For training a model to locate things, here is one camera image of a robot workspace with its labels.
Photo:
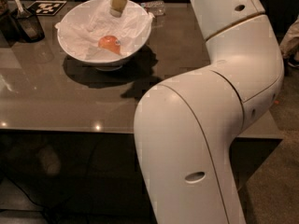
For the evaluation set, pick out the orange apple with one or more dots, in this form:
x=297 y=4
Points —
x=111 y=43

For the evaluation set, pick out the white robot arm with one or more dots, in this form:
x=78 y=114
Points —
x=184 y=126

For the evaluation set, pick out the white ceramic bowl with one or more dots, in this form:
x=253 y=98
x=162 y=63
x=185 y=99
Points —
x=73 y=25

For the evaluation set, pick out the clear plastic bottle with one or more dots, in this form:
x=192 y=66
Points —
x=157 y=8

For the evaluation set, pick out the white crumpled paper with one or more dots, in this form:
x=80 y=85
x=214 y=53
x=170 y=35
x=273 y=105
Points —
x=93 y=25

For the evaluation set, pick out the black white marker tag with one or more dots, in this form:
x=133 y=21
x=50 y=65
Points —
x=46 y=8

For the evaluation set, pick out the black scoop cup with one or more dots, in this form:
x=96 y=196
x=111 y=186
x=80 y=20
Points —
x=27 y=23

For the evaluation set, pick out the dark container at left edge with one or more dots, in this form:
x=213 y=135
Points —
x=8 y=31

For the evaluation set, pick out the person leg beige trousers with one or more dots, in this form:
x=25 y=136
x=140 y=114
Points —
x=289 y=45

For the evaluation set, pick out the black white sneaker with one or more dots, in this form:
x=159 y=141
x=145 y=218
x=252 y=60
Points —
x=293 y=63

